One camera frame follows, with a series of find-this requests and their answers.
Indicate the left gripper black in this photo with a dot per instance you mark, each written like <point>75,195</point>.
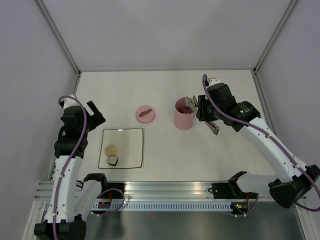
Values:
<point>95,119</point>

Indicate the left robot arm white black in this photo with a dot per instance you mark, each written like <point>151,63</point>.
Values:
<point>66,216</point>

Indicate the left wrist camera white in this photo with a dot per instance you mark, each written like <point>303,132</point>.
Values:
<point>67,101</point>

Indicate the right aluminium frame post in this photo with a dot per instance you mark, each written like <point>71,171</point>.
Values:
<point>275,35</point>

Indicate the white slotted cable duct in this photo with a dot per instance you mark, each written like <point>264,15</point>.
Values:
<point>176,206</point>

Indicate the aluminium frame post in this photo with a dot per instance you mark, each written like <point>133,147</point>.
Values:
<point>275,35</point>
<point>57,35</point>

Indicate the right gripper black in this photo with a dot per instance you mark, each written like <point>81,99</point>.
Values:
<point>201,113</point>

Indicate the left aluminium frame post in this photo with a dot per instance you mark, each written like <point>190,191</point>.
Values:
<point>57,35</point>

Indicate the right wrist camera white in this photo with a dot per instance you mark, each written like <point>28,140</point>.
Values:
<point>212,81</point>

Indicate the pink lid with brown strap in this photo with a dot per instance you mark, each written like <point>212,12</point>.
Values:
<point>145,114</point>

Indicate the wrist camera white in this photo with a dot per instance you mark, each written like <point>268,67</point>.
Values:
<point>212,81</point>
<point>67,101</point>

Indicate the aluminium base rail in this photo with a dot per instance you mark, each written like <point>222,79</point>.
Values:
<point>173,190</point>

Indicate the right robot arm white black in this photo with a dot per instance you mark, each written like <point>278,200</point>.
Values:
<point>292,179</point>

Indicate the round beige bun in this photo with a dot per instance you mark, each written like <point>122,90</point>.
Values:
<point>110,151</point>

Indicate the sushi roll white top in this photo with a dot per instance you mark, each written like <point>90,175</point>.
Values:
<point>112,160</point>

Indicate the pink cylindrical lunch box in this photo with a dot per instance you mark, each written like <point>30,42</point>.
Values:
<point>183,116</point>

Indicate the white square plate black rim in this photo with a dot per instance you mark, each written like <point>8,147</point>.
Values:
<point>130,148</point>

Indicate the steel food tongs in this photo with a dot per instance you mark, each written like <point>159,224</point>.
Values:
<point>192,103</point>

